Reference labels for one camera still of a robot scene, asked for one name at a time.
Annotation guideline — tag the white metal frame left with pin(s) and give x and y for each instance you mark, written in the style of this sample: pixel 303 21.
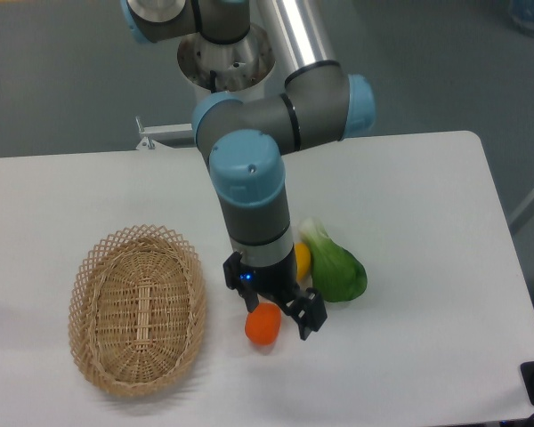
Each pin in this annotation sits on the white metal frame left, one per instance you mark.
pixel 171 136

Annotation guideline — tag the yellow toy pepper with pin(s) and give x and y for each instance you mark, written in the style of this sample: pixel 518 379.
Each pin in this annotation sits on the yellow toy pepper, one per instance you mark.
pixel 303 260

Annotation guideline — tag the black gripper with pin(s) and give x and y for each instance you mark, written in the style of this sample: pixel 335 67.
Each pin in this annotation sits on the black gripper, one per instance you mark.
pixel 277 283

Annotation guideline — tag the woven wicker basket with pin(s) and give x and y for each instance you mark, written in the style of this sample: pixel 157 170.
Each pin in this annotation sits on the woven wicker basket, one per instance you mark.
pixel 137 311

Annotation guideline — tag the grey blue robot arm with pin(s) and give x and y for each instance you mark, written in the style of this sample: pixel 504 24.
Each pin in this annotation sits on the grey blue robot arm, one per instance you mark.
pixel 243 142

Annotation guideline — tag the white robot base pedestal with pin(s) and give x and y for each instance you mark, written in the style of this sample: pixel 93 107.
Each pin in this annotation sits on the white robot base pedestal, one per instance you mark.
pixel 242 68

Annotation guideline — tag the green toy bok choy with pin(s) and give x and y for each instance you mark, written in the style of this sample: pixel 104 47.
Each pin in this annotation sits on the green toy bok choy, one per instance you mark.
pixel 336 273

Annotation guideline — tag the orange toy fruit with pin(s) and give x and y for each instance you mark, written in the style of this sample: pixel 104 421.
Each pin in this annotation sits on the orange toy fruit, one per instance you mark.
pixel 263 324

